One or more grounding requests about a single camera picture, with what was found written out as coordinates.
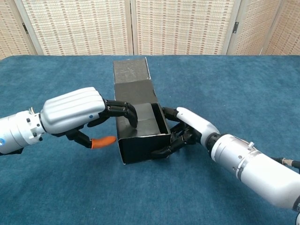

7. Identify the blue felt table mat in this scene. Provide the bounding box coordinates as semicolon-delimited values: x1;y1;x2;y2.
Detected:
0;54;300;225

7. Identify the black foldable cardboard box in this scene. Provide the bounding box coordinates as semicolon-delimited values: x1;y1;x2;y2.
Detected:
112;57;173;166

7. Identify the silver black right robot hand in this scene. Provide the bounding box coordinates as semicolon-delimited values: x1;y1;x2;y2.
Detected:
150;106;221;160

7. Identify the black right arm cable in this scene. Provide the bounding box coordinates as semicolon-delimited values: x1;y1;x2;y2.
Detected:
273;157;300;168

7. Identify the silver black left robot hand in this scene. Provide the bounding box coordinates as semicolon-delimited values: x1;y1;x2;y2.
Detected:
39;86;139;150

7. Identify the woven bamboo folding screen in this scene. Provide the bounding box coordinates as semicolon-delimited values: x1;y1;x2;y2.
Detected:
0;0;300;60

